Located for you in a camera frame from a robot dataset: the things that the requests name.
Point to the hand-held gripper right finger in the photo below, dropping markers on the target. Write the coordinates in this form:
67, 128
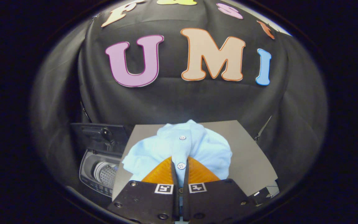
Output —
210, 202

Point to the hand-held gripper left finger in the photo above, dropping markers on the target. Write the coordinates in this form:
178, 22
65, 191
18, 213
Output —
148, 202

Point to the light blue shirt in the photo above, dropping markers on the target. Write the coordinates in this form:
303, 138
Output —
210, 149

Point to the grey washing machine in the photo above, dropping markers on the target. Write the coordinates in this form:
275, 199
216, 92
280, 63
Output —
103, 174

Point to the dark floor object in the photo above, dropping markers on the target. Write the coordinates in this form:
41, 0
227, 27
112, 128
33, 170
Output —
264, 194

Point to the beige cabinet with dark top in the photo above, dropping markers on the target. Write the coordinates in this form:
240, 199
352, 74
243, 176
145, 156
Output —
247, 155

